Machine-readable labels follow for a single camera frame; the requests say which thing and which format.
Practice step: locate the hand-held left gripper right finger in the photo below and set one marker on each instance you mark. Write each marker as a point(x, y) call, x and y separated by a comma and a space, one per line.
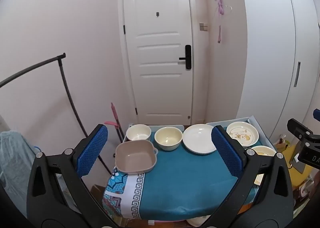
point(226, 151)

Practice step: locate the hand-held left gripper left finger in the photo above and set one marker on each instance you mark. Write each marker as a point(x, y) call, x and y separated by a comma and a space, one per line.
point(93, 151)

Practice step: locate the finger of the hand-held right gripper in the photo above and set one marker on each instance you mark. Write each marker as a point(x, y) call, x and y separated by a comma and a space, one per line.
point(298, 129)
point(317, 114)

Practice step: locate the cream bowl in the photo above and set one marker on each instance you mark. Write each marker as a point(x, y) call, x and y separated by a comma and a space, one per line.
point(168, 139)

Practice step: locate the cartoon print plate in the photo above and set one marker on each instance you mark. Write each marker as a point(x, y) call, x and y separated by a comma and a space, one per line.
point(242, 134)

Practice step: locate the yellow bag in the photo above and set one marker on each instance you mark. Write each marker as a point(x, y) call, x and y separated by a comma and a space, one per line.
point(297, 178)

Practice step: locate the white plate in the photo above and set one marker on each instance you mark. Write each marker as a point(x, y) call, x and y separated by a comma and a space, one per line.
point(199, 139)

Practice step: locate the yellow print bowl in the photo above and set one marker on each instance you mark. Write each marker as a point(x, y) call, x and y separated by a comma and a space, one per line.
point(262, 151)

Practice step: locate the white bowl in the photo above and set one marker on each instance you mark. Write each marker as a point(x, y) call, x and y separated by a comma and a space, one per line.
point(138, 133)

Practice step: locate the blue tablecloth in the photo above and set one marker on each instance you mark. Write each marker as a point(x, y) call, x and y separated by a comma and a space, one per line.
point(185, 180)

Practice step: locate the white round dish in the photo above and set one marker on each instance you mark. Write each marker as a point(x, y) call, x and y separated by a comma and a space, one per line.
point(198, 221)

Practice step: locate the grey cloth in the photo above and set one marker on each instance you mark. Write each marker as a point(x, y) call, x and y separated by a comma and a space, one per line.
point(15, 158)

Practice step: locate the black clothes rack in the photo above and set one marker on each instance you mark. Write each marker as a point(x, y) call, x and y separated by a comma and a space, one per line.
point(62, 73)

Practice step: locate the white wardrobe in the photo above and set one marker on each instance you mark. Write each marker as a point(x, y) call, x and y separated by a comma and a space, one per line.
point(270, 43)

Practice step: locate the white panel door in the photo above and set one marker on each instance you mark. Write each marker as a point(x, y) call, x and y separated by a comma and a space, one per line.
point(157, 80)

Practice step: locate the wall switch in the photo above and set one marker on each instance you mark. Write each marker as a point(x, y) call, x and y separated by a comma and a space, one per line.
point(203, 26)

